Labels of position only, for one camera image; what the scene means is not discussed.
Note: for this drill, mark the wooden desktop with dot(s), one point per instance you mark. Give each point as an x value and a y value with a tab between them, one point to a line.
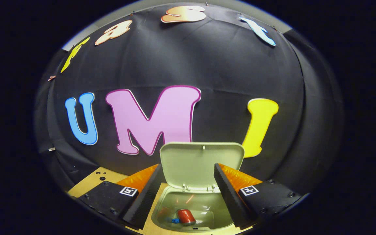
90	182

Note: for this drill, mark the blue paper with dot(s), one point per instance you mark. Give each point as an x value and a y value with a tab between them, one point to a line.
175	220

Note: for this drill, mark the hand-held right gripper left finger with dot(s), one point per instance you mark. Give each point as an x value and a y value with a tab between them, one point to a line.
142	202

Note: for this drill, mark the pale green desktop garbage bin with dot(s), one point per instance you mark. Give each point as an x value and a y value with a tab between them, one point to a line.
194	166

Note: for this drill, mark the red pop can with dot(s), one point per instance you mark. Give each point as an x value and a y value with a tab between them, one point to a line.
186	217

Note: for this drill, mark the black backdrop cloth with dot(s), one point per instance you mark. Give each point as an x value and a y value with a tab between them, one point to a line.
224	65

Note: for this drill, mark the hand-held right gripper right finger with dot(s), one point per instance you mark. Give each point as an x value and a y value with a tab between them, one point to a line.
232	199

